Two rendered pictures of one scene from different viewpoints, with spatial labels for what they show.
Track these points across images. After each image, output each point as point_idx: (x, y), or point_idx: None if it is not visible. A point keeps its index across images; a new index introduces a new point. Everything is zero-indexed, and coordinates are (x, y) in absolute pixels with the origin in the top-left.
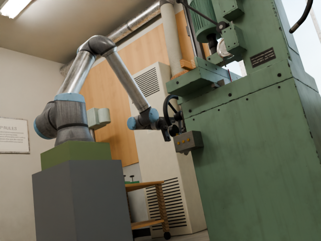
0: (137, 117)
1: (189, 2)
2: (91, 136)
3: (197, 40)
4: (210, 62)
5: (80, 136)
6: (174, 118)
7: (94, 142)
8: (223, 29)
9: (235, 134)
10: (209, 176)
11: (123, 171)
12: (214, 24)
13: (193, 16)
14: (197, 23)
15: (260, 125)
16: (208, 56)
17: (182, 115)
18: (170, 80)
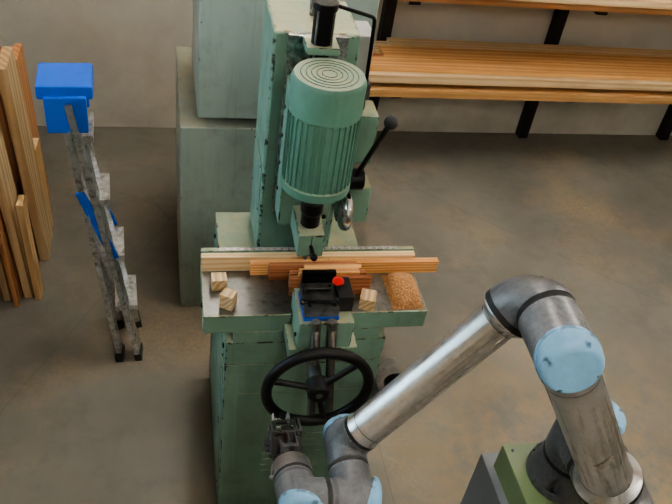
0: (368, 465)
1: (360, 116)
2: (537, 444)
3: (330, 202)
4: (367, 246)
5: None
6: (328, 397)
7: (534, 442)
8: (370, 186)
9: None
10: None
11: (476, 465)
12: (360, 173)
13: (354, 150)
14: (352, 168)
15: None
16: (324, 233)
17: (333, 374)
18: (420, 302)
